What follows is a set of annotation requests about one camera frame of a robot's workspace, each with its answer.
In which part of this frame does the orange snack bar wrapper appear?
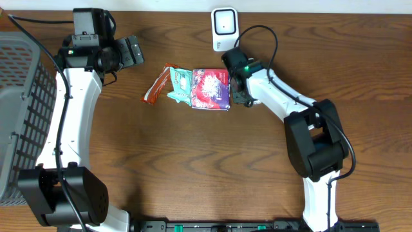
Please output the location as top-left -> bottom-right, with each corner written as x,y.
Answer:
140,63 -> 179,105

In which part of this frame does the red purple pad package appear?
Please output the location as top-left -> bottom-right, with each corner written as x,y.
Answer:
191,69 -> 230,111

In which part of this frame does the white barcode scanner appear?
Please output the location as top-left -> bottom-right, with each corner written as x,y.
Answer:
211,7 -> 239,52

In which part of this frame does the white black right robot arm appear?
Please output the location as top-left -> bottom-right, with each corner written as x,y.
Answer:
221,47 -> 348,231

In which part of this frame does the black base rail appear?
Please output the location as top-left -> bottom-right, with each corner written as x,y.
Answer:
129,220 -> 380,232

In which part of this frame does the teal wet wipes packet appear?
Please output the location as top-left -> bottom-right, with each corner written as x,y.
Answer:
167,68 -> 192,106

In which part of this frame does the grey plastic mesh basket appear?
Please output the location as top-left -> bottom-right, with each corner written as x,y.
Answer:
1,32 -> 56,206

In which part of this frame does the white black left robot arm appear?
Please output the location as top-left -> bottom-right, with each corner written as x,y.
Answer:
17,34 -> 144,231

